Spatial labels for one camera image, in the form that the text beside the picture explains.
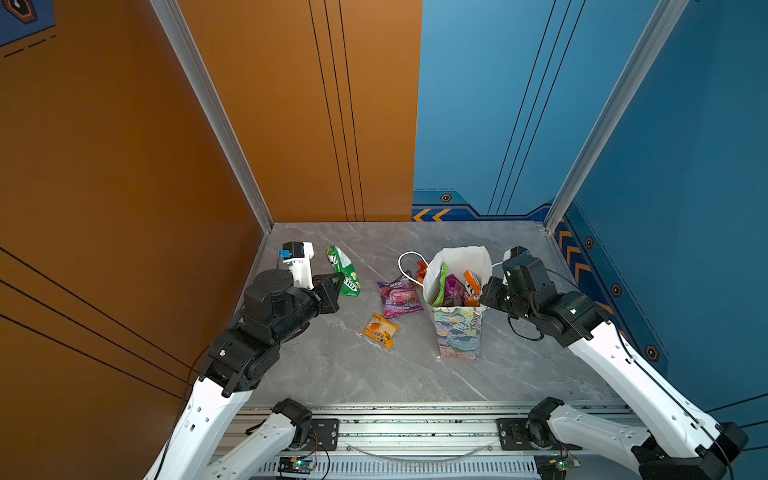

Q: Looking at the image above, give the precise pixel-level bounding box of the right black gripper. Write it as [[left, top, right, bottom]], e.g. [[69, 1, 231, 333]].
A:
[[477, 275, 536, 325]]

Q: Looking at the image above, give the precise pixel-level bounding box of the orange snack bag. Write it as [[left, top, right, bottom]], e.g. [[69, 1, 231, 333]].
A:
[[463, 270, 482, 307]]

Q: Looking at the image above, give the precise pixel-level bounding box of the green yellow Fox's candy bag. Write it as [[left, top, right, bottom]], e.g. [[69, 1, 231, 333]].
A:
[[326, 246, 361, 297]]

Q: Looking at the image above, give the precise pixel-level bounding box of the colourful white paper bag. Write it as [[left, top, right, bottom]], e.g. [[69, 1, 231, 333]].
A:
[[400, 246, 493, 360]]

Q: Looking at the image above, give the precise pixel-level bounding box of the green Lays chips bag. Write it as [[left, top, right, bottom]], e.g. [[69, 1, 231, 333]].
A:
[[423, 262, 447, 308]]

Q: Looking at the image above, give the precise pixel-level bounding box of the small orange yellow snack pack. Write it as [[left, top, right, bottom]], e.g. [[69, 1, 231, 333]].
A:
[[362, 313, 401, 350]]

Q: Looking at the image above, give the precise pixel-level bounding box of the purple small snack bag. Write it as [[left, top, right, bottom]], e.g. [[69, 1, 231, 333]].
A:
[[378, 275, 423, 319]]

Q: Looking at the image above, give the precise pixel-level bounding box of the purple grape candy bag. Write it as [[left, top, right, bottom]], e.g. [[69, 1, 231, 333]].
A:
[[442, 274, 466, 307]]

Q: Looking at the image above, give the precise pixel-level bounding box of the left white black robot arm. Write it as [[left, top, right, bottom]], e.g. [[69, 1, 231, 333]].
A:
[[146, 269, 344, 479]]

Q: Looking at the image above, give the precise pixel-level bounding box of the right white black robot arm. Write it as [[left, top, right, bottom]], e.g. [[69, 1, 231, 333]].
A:
[[480, 278, 748, 479]]

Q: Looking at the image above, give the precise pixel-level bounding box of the small red snack pack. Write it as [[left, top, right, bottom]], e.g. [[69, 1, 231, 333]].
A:
[[416, 261, 428, 283]]

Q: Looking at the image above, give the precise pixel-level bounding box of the left green circuit board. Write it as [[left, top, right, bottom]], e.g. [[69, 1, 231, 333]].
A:
[[276, 457, 318, 479]]

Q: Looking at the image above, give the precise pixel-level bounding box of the green circuit board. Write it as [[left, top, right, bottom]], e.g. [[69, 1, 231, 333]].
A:
[[534, 456, 581, 480], [276, 457, 318, 479]]

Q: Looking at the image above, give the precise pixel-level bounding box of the right green circuit board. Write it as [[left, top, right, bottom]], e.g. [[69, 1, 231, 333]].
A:
[[534, 456, 581, 480]]

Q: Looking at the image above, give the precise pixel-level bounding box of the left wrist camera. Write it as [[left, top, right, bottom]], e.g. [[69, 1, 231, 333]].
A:
[[279, 241, 314, 289]]

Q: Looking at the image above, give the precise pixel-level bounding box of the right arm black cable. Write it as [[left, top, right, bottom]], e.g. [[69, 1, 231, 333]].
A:
[[506, 266, 736, 480]]

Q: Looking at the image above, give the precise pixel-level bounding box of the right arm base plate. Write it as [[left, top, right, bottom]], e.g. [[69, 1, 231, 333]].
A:
[[496, 417, 563, 452]]

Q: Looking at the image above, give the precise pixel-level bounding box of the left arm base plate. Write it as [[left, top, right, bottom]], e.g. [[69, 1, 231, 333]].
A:
[[288, 418, 340, 452]]

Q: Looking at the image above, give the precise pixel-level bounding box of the aluminium rail frame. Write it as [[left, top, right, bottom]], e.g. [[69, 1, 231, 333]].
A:
[[157, 400, 688, 480]]

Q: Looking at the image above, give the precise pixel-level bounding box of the left aluminium corner post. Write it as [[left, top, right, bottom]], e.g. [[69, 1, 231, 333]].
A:
[[149, 0, 274, 234]]

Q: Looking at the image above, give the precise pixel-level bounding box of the aluminium corner post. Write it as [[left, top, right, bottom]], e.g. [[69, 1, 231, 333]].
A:
[[149, 0, 274, 234], [544, 0, 689, 234]]

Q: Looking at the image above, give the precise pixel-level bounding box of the right aluminium corner post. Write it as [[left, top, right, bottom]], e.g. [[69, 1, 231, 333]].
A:
[[544, 0, 689, 234]]

